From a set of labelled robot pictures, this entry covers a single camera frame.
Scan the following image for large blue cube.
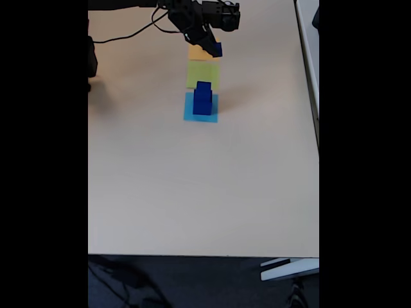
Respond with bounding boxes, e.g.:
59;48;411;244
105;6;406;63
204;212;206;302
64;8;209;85
193;90;213;116

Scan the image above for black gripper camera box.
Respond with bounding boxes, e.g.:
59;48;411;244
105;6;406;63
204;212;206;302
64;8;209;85
202;0;241;32

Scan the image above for black floor cables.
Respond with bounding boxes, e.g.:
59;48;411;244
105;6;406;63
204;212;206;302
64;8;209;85
88;258;168;308

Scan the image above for medium blue cube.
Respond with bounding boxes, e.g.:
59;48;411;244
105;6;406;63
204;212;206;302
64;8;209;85
196;81;213;100

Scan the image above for green paper square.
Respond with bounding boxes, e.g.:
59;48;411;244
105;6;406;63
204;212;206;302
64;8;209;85
186;60;221;90

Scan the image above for light blue paper square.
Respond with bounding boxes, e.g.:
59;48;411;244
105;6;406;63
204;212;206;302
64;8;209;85
183;92;218;124

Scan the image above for white neighbouring desk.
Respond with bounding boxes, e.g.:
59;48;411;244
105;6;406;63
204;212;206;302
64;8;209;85
293;0;320;155

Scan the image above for orange paper square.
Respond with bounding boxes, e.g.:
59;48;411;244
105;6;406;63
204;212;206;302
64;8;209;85
188;43;220;62

